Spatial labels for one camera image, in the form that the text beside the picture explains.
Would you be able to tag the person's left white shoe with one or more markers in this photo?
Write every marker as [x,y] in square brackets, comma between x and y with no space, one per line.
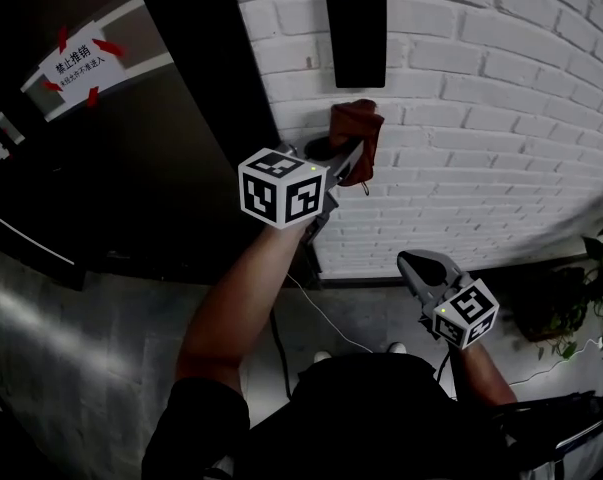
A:
[322,356]

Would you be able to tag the person's left forearm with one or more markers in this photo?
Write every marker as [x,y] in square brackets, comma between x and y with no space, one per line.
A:
[241,298]

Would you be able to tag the black bag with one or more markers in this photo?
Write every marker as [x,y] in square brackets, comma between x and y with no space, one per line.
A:
[561,418]

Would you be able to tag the small white door sticker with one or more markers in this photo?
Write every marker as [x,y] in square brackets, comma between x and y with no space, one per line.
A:
[1,138]

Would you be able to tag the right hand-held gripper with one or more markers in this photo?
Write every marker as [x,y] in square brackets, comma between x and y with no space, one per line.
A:
[453,298]

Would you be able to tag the green potted plant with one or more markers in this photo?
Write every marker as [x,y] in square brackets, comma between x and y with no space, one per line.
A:
[576,298]

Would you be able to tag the black door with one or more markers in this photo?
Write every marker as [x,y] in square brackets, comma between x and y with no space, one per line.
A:
[146,158]

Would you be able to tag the person's right white shoe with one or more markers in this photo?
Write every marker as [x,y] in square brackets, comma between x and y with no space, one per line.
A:
[397,348]

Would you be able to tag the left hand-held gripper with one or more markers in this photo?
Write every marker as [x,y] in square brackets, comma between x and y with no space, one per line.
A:
[281,190]

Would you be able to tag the person's black clothing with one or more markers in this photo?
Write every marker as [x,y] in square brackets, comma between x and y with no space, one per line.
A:
[341,418]

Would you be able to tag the person's right forearm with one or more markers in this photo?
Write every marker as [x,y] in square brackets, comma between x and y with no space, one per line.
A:
[481,375]

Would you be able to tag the black keypad device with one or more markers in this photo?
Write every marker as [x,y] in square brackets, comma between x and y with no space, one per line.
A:
[356,38]

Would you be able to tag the reddish brown cloth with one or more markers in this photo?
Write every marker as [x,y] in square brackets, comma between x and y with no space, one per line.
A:
[353,120]

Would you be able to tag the white paper sign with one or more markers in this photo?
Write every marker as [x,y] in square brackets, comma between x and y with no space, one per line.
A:
[81,65]

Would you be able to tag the person's white shoe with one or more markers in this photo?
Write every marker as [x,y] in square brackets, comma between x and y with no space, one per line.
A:
[397,348]
[322,356]

